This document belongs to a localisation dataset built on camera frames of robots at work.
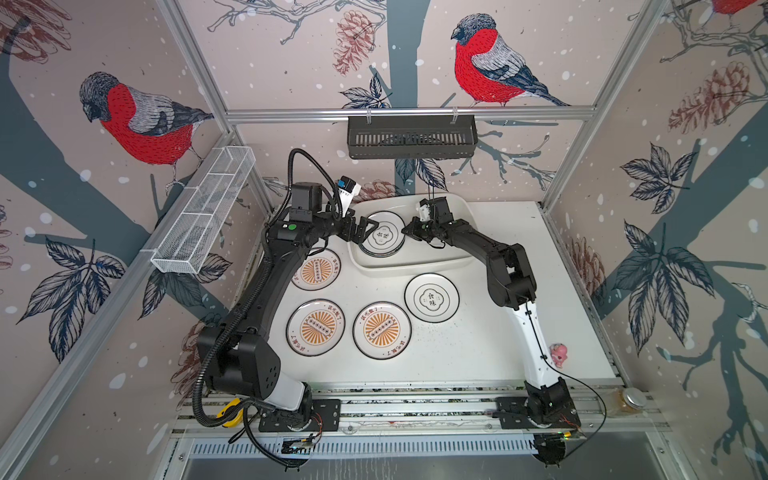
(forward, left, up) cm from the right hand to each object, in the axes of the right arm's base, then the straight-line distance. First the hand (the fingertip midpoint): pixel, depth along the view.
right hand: (401, 232), depth 106 cm
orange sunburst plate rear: (-14, +28, -5) cm, 32 cm away
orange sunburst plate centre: (-34, +5, -6) cm, 35 cm away
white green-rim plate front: (-1, +5, -2) cm, 5 cm away
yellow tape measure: (-59, +38, -2) cm, 70 cm away
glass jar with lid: (-52, -54, +2) cm, 75 cm away
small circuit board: (-64, +24, -8) cm, 68 cm away
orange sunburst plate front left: (-34, +25, -5) cm, 43 cm away
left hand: (-17, +9, +25) cm, 32 cm away
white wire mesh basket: (-27, +51, +27) cm, 63 cm away
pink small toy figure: (-39, -45, -6) cm, 60 cm away
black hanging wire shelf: (+25, -3, +24) cm, 34 cm away
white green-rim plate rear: (-23, -11, -6) cm, 26 cm away
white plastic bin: (-9, -5, -2) cm, 10 cm away
